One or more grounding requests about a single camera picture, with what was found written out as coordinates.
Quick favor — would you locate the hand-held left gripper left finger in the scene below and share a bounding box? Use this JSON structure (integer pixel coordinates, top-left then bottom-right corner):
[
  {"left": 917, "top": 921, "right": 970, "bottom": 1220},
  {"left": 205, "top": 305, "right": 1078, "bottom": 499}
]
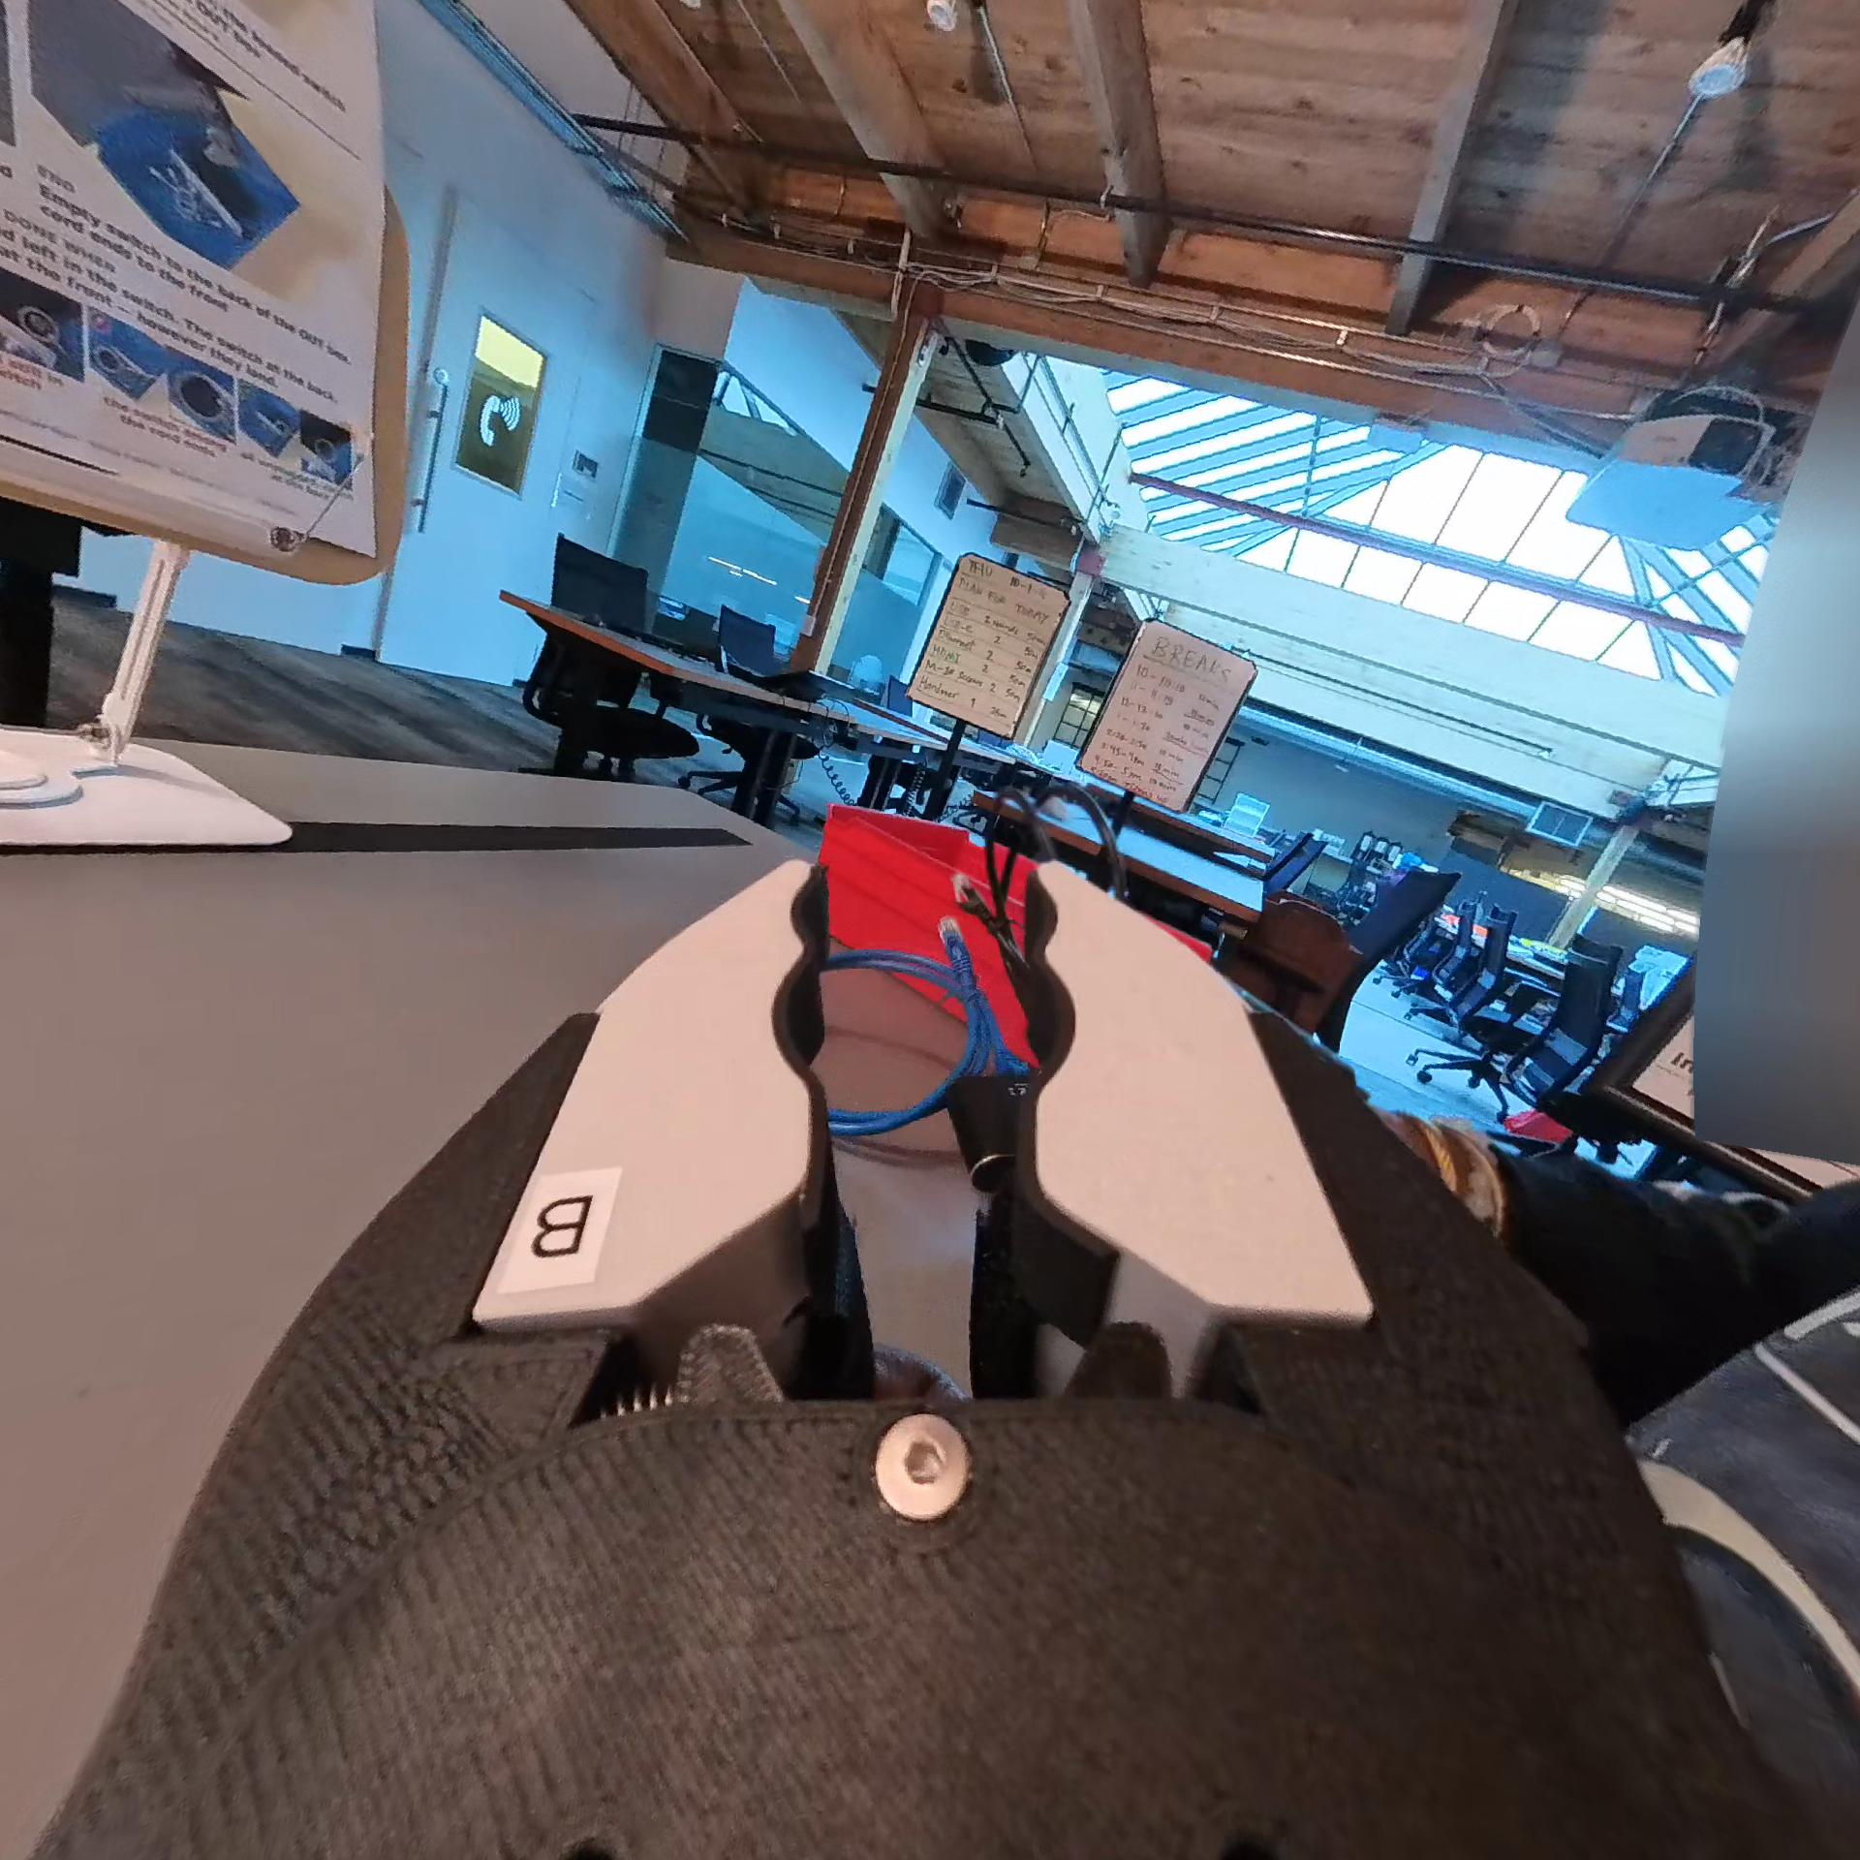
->
[{"left": 472, "top": 859, "right": 877, "bottom": 1380}]

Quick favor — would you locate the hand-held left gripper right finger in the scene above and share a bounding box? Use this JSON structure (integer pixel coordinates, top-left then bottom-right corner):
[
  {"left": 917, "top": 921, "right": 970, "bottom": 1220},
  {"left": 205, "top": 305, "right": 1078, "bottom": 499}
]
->
[{"left": 970, "top": 864, "right": 1376, "bottom": 1388}]

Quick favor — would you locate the wooden support post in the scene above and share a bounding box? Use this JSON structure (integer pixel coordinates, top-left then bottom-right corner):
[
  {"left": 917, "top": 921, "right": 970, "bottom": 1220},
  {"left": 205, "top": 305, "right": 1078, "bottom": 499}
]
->
[{"left": 807, "top": 284, "right": 946, "bottom": 681}]

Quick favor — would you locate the brown leather chair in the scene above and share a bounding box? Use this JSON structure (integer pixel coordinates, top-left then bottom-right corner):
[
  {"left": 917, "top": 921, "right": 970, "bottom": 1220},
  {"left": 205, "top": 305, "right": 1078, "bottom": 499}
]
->
[{"left": 1231, "top": 891, "right": 1371, "bottom": 1044}]

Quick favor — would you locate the black ethernet cable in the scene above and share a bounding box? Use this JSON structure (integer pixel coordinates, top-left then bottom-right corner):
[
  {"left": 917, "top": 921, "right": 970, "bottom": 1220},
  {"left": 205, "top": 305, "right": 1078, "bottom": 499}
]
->
[{"left": 953, "top": 785, "right": 1139, "bottom": 1008}]

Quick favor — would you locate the long wooden office desk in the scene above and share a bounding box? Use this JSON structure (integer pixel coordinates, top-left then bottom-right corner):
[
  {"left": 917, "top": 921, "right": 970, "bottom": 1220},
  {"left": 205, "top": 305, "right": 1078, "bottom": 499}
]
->
[{"left": 498, "top": 585, "right": 954, "bottom": 827}]

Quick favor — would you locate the group of black office chairs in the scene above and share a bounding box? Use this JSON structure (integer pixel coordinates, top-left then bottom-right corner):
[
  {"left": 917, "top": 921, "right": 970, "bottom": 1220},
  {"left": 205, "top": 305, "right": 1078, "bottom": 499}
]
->
[{"left": 1264, "top": 829, "right": 1637, "bottom": 1125}]

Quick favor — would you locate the framed square marker sign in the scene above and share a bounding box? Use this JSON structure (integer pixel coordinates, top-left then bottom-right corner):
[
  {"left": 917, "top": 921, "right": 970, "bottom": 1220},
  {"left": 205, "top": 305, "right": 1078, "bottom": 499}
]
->
[{"left": 1581, "top": 959, "right": 1706, "bottom": 1168}]

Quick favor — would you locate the blue ethernet cable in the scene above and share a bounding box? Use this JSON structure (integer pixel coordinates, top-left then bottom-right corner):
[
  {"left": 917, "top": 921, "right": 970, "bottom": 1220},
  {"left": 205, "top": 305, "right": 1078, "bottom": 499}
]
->
[{"left": 821, "top": 915, "right": 1040, "bottom": 1142}]

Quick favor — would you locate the white ceiling projector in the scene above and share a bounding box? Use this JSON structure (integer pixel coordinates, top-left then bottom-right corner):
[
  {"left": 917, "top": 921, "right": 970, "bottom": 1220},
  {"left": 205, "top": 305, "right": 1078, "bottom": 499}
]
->
[{"left": 1566, "top": 414, "right": 1788, "bottom": 554}]

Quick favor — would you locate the instruction poster board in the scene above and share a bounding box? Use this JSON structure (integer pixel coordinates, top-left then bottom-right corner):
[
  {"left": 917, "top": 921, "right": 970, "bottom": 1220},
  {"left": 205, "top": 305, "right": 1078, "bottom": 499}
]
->
[{"left": 0, "top": 0, "right": 412, "bottom": 588}]

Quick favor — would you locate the red plastic bin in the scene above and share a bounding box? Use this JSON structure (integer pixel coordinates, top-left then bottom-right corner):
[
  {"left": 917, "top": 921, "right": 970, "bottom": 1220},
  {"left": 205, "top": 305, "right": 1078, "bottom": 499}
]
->
[{"left": 818, "top": 805, "right": 1216, "bottom": 1071}]

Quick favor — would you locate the white door with yellow window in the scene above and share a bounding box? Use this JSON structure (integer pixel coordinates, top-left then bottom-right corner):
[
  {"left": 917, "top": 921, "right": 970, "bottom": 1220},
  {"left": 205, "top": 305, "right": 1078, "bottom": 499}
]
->
[{"left": 381, "top": 188, "right": 600, "bottom": 649}]

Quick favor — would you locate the whiteboard with red underlines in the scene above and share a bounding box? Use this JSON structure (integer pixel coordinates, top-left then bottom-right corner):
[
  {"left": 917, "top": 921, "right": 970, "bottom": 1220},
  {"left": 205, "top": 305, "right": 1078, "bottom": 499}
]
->
[{"left": 1077, "top": 621, "right": 1257, "bottom": 813}]

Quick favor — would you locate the whiteboard with green underlines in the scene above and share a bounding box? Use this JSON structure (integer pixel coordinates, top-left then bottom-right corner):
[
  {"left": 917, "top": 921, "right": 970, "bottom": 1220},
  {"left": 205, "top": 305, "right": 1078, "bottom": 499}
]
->
[{"left": 906, "top": 550, "right": 1073, "bottom": 744}]

